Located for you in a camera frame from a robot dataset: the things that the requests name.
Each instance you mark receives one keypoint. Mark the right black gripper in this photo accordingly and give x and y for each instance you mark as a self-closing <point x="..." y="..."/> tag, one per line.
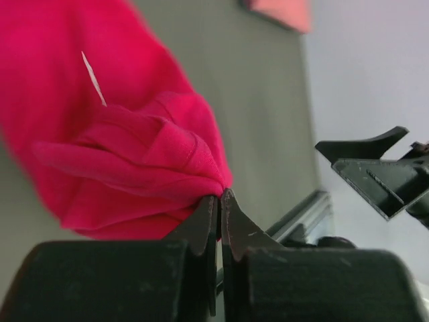
<point x="389" y="186"/>

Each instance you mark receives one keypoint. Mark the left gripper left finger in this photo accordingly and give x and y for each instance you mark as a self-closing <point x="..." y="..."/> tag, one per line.
<point x="171" y="279"/>

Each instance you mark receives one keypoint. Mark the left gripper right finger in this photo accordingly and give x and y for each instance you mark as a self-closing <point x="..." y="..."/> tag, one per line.
<point x="267" y="281"/>

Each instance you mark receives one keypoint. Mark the magenta t shirt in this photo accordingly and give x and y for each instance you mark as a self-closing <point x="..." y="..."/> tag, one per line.
<point x="104" y="121"/>

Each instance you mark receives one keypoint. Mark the folded salmon pink t shirt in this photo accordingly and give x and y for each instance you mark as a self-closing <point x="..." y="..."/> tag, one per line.
<point x="290" y="14"/>

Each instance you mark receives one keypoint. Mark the aluminium frame rail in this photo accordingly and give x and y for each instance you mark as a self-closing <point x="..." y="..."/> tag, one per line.
<point x="308" y="221"/>

